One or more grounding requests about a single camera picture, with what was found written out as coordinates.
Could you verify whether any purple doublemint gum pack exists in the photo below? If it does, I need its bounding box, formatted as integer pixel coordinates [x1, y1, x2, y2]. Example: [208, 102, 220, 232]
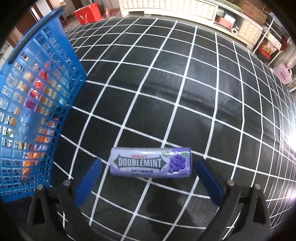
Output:
[110, 147, 192, 179]

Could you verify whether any blue plastic basket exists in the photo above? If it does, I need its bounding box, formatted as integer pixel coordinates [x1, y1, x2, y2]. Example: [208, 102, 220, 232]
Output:
[1, 7, 86, 202]

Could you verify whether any pink gift bag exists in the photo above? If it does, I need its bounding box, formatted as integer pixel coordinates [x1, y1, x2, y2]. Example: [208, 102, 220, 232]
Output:
[273, 62, 292, 85]

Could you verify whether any black white grid tablecloth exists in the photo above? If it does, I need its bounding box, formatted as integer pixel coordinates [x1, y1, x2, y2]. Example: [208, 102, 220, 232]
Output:
[51, 17, 295, 240]

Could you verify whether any white metal shelf rack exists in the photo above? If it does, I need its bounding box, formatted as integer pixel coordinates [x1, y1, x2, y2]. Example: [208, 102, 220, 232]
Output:
[252, 7, 292, 67]

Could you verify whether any white tv cabinet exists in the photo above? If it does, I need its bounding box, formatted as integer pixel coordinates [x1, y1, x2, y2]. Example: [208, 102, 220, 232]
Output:
[119, 1, 263, 48]

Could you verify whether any cardboard box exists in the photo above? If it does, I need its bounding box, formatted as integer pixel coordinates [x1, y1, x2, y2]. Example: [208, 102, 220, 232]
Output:
[237, 1, 267, 26]

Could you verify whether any red gift bag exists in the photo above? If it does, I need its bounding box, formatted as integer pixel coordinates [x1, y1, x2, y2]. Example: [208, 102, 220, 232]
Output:
[74, 2, 102, 25]

